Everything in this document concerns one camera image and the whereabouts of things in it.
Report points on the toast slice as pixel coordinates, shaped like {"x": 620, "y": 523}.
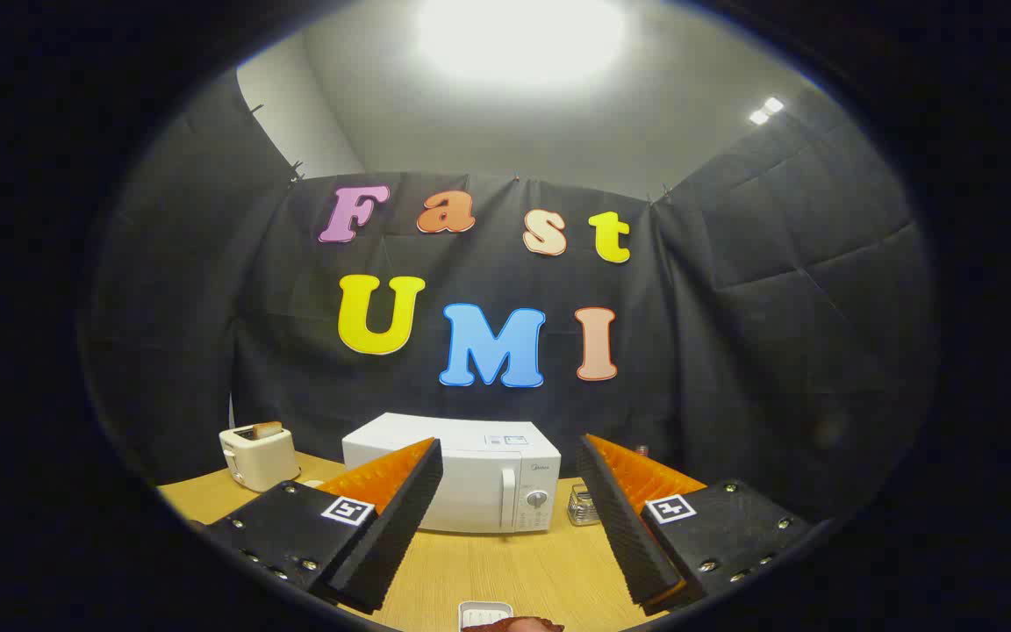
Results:
{"x": 267, "y": 429}

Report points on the white plastic tray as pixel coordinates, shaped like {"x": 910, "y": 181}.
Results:
{"x": 483, "y": 610}

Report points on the small ceiling spotlights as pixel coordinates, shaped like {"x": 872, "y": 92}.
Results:
{"x": 766, "y": 111}

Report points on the white toaster oven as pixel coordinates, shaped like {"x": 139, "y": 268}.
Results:
{"x": 488, "y": 483}

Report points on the cream pop-up toaster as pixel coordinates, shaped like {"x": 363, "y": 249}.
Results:
{"x": 260, "y": 461}

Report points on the red meat steak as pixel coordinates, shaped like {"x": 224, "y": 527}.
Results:
{"x": 514, "y": 626}

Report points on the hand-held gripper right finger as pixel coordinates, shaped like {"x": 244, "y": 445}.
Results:
{"x": 624, "y": 527}

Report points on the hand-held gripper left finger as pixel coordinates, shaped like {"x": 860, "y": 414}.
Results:
{"x": 400, "y": 518}

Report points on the large ceiling light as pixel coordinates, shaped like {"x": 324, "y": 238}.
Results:
{"x": 519, "y": 39}

